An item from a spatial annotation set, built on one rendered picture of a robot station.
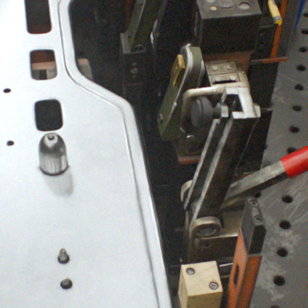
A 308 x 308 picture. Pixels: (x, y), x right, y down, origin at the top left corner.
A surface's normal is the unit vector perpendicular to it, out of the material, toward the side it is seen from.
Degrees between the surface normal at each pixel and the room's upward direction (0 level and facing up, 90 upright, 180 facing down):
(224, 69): 0
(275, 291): 0
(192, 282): 0
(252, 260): 90
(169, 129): 90
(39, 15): 90
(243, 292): 90
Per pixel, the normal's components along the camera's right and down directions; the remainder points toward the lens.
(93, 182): 0.03, -0.63
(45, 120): 0.16, 0.77
